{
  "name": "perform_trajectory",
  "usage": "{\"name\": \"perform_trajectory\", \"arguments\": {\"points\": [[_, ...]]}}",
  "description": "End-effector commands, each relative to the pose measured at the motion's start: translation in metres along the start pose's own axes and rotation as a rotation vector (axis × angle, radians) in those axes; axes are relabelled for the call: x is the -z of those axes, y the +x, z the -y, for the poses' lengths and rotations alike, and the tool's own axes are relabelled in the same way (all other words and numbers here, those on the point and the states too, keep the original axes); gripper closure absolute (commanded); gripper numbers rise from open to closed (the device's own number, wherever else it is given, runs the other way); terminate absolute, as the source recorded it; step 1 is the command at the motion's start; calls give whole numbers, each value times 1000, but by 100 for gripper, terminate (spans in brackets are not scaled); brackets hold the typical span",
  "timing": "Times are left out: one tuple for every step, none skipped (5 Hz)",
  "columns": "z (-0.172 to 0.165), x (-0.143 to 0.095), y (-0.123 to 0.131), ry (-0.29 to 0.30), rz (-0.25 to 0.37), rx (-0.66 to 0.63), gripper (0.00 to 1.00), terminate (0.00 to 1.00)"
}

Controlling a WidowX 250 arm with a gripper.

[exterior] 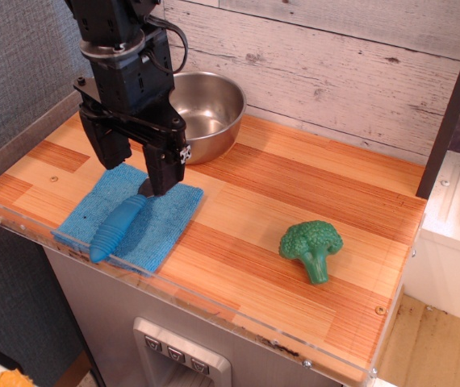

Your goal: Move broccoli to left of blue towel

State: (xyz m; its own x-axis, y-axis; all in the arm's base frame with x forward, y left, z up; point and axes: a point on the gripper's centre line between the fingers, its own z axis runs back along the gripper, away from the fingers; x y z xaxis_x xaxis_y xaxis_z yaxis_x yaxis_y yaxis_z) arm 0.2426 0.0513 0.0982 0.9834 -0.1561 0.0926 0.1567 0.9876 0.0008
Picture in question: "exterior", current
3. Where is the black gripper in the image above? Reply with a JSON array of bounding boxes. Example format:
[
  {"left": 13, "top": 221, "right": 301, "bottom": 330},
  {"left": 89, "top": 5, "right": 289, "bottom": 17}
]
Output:
[{"left": 74, "top": 52, "right": 188, "bottom": 197}]

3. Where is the blue handled metal spork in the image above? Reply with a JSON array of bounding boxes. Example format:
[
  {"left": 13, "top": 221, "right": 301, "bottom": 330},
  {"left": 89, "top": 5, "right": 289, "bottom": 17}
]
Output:
[{"left": 89, "top": 186, "right": 152, "bottom": 263}]

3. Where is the green plastic broccoli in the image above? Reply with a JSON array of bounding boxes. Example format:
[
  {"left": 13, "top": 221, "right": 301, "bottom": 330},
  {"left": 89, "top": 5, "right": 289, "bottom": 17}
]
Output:
[{"left": 279, "top": 220, "right": 344, "bottom": 285}]

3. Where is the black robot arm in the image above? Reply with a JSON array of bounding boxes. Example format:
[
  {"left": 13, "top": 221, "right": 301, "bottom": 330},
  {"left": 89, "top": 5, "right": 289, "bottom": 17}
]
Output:
[{"left": 67, "top": 1, "right": 190, "bottom": 197}]

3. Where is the blue terry towel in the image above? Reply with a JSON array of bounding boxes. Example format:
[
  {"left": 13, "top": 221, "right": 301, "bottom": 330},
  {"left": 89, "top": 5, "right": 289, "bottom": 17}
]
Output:
[{"left": 52, "top": 164, "right": 203, "bottom": 273}]

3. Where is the stainless steel bowl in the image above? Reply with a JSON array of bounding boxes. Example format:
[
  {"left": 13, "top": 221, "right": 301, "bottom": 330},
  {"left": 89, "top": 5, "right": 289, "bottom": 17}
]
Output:
[{"left": 169, "top": 71, "right": 247, "bottom": 165}]

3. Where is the grey toy fridge cabinet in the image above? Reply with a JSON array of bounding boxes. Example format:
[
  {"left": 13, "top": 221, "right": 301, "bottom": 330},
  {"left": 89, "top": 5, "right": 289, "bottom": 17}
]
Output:
[{"left": 44, "top": 248, "right": 336, "bottom": 386}]

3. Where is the silver dispenser button panel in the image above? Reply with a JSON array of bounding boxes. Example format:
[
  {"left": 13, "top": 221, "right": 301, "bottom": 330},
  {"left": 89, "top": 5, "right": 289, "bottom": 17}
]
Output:
[{"left": 133, "top": 317, "right": 232, "bottom": 386}]

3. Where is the yellow object at corner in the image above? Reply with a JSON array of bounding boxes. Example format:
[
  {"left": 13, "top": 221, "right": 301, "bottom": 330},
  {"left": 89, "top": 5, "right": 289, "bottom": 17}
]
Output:
[{"left": 0, "top": 369, "right": 35, "bottom": 387}]

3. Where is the clear acrylic guard rail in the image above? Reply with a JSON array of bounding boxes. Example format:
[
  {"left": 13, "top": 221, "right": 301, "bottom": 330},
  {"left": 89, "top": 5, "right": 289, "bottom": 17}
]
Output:
[{"left": 0, "top": 94, "right": 425, "bottom": 386}]

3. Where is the dark vertical frame post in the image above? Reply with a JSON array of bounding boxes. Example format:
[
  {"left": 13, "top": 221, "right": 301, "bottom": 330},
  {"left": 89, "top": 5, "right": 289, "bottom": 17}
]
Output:
[{"left": 416, "top": 71, "right": 460, "bottom": 199}]

